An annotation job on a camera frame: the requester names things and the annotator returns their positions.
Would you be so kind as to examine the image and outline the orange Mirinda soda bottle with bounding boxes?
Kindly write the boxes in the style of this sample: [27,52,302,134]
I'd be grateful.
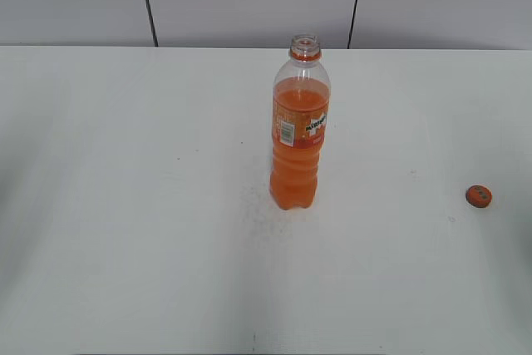
[269,34,331,210]

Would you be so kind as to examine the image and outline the orange bottle cap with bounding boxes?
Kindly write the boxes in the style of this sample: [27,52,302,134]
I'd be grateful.
[465,185,492,209]

